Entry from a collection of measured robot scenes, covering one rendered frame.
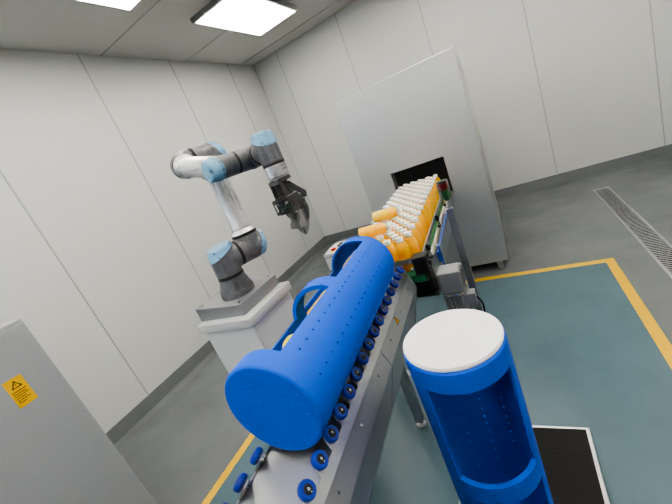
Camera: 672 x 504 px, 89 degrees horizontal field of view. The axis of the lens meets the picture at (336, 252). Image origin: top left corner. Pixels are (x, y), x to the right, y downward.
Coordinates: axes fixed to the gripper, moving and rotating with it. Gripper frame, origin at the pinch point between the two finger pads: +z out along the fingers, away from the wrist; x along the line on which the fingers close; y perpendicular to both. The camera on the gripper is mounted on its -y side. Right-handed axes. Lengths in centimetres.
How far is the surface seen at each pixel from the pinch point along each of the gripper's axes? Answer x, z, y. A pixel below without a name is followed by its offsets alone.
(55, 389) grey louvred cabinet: -155, 35, 32
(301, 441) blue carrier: 5, 42, 51
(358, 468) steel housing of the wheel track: 14, 56, 46
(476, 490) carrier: 38, 80, 32
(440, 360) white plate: 40, 37, 29
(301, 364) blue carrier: 11, 22, 45
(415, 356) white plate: 33, 37, 26
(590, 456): 71, 126, -17
